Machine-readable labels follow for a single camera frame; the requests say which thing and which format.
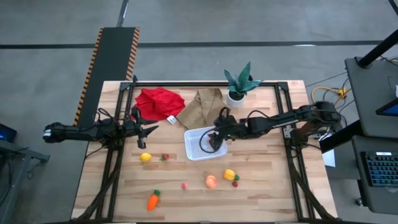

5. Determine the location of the yellow cable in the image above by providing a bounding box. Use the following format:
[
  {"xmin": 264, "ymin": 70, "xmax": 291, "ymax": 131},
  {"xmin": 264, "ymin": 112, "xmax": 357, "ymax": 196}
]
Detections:
[{"xmin": 312, "ymin": 86, "xmax": 348, "ymax": 105}]

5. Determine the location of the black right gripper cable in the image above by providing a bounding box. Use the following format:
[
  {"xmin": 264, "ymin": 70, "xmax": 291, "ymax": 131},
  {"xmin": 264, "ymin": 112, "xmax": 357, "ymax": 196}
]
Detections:
[{"xmin": 198, "ymin": 126, "xmax": 219, "ymax": 154}]

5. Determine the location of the white perforated plastic basket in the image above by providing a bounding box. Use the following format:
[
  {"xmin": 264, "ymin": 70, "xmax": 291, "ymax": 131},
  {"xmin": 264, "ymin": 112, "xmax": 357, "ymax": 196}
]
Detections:
[{"xmin": 183, "ymin": 126, "xmax": 228, "ymax": 162}]

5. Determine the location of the grey side stand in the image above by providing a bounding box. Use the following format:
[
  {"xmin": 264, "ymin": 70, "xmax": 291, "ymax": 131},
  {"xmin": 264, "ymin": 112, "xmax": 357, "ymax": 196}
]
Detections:
[{"xmin": 0, "ymin": 138, "xmax": 50, "ymax": 224}]

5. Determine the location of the device with blue screen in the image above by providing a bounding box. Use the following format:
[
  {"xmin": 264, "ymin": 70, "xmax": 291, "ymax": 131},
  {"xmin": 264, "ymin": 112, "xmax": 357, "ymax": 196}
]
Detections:
[{"xmin": 0, "ymin": 123, "xmax": 18, "ymax": 143}]

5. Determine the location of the orange toy peach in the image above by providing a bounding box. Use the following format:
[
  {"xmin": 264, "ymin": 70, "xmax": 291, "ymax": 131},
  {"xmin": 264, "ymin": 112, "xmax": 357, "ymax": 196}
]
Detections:
[{"xmin": 205, "ymin": 174, "xmax": 218, "ymax": 190}]

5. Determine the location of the green plant in white pot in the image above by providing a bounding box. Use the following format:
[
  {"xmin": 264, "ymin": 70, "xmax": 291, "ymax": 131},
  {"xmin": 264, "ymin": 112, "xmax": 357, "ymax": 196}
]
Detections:
[{"xmin": 223, "ymin": 61, "xmax": 262, "ymax": 109}]

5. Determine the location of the tan cloth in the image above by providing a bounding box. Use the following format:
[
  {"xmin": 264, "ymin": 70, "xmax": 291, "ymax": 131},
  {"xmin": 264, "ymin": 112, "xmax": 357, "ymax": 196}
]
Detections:
[{"xmin": 176, "ymin": 88, "xmax": 233, "ymax": 130}]

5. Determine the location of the yellow toy bell pepper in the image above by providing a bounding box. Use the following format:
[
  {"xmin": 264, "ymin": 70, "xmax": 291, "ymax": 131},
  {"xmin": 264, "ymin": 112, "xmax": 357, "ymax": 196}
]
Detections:
[{"xmin": 223, "ymin": 169, "xmax": 241, "ymax": 182}]

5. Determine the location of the black pole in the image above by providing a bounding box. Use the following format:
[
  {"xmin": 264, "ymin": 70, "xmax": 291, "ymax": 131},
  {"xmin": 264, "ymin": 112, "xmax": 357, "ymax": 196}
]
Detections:
[{"xmin": 356, "ymin": 28, "xmax": 398, "ymax": 68}]

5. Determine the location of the black mat with hazard stripes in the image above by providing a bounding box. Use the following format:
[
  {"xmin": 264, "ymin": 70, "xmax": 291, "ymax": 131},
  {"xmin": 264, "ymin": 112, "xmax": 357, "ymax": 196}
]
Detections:
[{"xmin": 73, "ymin": 27, "xmax": 141, "ymax": 127}]

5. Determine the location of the grey desk with keyboard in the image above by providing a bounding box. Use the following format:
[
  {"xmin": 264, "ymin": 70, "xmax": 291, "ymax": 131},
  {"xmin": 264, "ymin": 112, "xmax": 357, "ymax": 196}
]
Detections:
[{"xmin": 351, "ymin": 135, "xmax": 398, "ymax": 215}]

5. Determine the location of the red cloth with white tag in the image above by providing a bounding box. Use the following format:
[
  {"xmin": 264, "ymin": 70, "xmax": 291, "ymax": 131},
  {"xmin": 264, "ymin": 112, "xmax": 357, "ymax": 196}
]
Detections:
[{"xmin": 132, "ymin": 86, "xmax": 187, "ymax": 125}]

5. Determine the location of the orange toy carrot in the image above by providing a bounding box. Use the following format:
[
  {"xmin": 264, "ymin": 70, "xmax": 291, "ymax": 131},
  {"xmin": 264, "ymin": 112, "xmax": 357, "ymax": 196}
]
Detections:
[{"xmin": 146, "ymin": 189, "xmax": 162, "ymax": 212}]

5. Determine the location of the white paper sheet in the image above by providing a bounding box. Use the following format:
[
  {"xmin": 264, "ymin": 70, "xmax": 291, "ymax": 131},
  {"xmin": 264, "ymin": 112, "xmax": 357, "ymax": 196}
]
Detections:
[{"xmin": 322, "ymin": 149, "xmax": 336, "ymax": 168}]

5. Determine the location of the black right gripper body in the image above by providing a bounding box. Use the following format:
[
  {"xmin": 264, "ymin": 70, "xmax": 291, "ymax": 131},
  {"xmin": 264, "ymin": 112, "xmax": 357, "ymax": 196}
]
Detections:
[{"xmin": 213, "ymin": 107, "xmax": 249, "ymax": 141}]

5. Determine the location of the laptop with blue screen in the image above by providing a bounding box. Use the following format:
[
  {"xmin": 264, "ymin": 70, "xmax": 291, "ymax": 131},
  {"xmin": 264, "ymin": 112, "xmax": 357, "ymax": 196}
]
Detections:
[{"xmin": 375, "ymin": 98, "xmax": 398, "ymax": 118}]

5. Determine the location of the black keyboard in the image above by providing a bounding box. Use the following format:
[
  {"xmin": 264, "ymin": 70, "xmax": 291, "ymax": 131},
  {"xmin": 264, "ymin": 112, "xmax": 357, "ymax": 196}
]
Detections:
[{"xmin": 360, "ymin": 151, "xmax": 398, "ymax": 188}]

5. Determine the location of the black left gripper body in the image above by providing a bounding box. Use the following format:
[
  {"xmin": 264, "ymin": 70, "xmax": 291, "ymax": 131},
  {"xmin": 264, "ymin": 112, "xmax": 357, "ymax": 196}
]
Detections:
[{"xmin": 119, "ymin": 118, "xmax": 141, "ymax": 139}]

